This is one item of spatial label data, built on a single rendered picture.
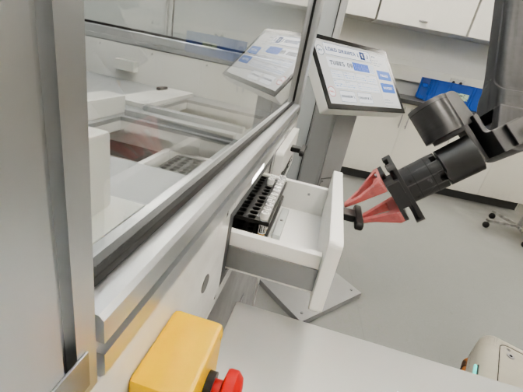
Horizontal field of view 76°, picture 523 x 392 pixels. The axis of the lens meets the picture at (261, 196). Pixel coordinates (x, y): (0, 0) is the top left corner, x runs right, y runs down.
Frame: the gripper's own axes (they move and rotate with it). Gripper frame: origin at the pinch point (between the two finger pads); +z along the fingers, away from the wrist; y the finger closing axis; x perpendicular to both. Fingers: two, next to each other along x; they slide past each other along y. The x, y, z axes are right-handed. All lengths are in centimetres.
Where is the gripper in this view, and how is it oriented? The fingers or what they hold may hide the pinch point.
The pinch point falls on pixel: (354, 211)
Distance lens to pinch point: 58.0
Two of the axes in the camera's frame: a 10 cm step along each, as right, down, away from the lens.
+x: -2.1, 3.7, -9.1
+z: -8.1, 4.6, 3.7
